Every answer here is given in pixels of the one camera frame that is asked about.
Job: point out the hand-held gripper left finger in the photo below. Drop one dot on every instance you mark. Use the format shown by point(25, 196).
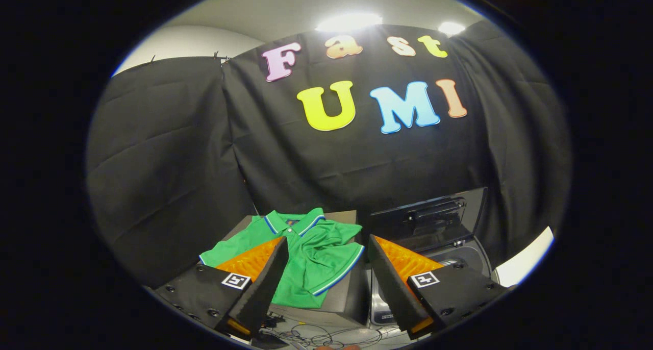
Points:
point(265, 289)

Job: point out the dark grey cabinet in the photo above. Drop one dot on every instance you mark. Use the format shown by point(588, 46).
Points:
point(347, 299)

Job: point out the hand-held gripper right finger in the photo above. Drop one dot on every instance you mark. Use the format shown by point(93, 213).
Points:
point(393, 289)

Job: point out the ceiling light panel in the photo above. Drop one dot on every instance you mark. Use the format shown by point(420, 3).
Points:
point(451, 28)
point(349, 22)

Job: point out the white sheet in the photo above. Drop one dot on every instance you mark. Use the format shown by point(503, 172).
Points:
point(525, 263)

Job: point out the grey washing machine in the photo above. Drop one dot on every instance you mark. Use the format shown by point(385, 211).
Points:
point(474, 258)

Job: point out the black backdrop cloth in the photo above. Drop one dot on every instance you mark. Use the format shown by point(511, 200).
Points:
point(357, 161)

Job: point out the green polo shirt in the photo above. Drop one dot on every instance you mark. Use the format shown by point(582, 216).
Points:
point(316, 258)

